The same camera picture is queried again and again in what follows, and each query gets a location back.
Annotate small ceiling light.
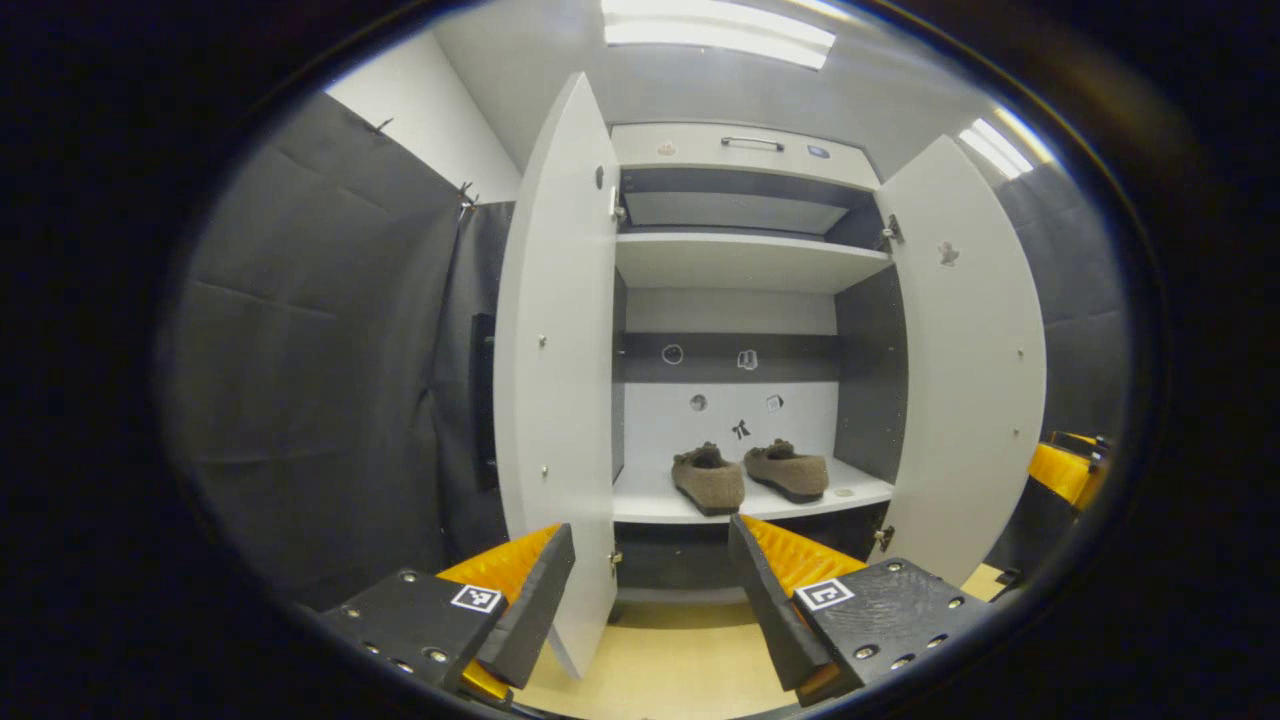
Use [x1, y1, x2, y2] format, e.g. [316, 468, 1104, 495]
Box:
[958, 105, 1053, 181]

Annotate black backdrop cloth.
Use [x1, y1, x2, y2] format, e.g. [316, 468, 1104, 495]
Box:
[160, 92, 1136, 611]

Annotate brown fuzzy shoe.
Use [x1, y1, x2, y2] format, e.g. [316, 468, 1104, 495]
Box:
[671, 441, 747, 518]
[743, 438, 831, 505]

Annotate long ceiling light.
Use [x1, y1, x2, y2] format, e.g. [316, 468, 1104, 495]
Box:
[600, 0, 837, 71]

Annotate grey shoe cabinet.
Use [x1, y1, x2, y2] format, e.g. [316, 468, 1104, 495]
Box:
[610, 122, 909, 601]

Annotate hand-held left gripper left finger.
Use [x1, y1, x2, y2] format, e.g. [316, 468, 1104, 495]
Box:
[320, 522, 578, 706]

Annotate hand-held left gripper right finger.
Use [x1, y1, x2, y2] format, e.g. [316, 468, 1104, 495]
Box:
[728, 513, 1001, 706]

